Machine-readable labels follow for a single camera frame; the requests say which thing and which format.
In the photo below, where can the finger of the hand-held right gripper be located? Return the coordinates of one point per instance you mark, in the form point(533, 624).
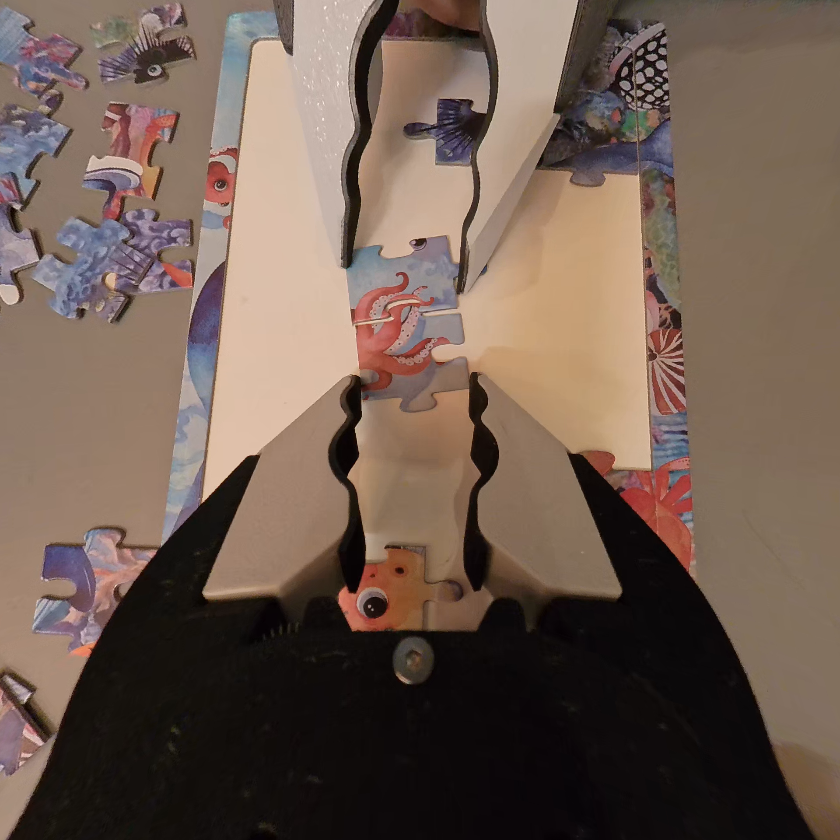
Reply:
point(321, 98)
point(525, 79)

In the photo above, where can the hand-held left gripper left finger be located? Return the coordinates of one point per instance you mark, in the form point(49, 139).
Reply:
point(282, 518)

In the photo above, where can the pale blue tentacle jigsaw piece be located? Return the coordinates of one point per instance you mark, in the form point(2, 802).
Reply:
point(374, 269)

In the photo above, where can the red crab jigsaw piece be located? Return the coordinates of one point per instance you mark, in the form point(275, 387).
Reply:
point(623, 499)

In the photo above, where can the orange pufferfish jigsaw piece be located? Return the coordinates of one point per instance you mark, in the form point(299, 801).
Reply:
point(394, 590)

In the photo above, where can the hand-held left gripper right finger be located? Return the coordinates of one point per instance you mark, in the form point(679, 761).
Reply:
point(544, 518)

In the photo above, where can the person's right hand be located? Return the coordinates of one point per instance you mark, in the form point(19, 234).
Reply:
point(453, 13)

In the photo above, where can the red octopus jigsaw piece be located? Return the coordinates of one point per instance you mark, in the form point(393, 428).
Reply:
point(387, 354)

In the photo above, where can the black urchin jigsaw piece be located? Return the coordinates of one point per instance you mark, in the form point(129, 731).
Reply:
point(453, 124)

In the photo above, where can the cream puzzle frame tray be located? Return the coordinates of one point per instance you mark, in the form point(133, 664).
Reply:
point(275, 295)

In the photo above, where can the pile of puzzle pieces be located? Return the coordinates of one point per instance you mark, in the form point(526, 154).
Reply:
point(118, 249)

